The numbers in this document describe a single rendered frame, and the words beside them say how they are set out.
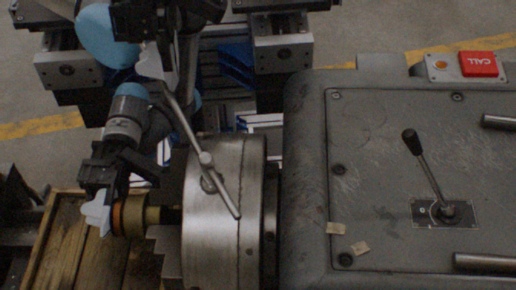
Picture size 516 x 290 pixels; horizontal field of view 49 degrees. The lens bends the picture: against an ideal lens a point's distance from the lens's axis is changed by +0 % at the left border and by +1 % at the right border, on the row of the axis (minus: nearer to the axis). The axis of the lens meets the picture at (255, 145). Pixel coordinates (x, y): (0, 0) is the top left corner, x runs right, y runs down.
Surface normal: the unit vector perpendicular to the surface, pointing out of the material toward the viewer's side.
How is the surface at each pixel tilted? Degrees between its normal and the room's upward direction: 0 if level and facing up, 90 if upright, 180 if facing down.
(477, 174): 0
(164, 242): 5
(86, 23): 89
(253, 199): 21
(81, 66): 90
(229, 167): 0
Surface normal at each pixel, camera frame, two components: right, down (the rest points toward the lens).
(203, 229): -0.05, -0.01
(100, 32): -0.53, 0.66
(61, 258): -0.03, -0.63
